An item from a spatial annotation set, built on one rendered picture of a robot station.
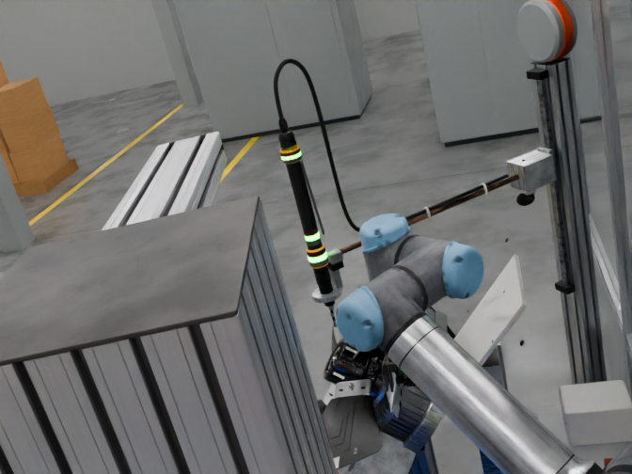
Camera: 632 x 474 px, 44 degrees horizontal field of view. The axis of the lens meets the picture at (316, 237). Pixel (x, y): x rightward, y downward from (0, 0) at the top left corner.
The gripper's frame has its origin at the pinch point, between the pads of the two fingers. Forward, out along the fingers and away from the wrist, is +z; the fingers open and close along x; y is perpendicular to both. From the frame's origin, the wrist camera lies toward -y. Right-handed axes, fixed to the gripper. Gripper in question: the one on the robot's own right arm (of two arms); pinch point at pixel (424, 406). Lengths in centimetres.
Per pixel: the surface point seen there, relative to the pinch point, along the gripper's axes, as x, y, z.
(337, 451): -26, -30, 31
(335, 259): -21, -51, -6
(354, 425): -23, -37, 30
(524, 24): 29, -93, -42
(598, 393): 34, -69, 51
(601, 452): 32, -59, 62
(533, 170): 26, -82, -8
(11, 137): -522, -710, 80
